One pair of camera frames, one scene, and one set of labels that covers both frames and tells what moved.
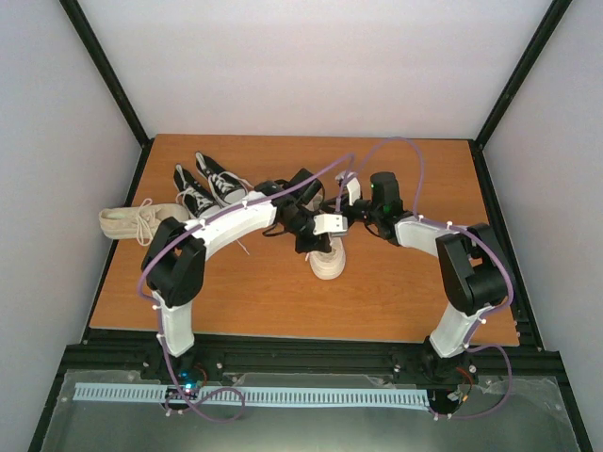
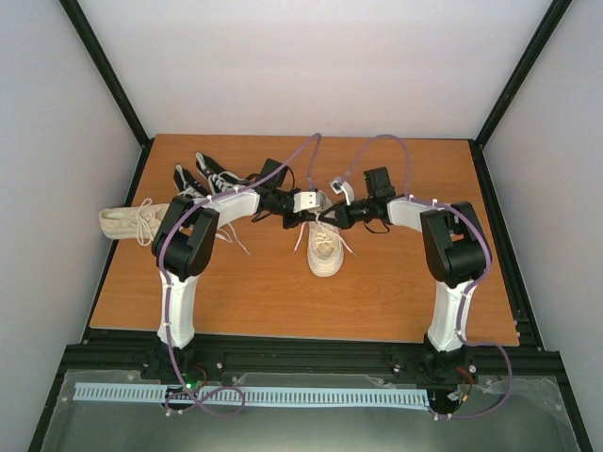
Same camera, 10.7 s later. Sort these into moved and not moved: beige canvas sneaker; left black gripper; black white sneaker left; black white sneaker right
Moved: left black gripper
Not moved: black white sneaker right; beige canvas sneaker; black white sneaker left
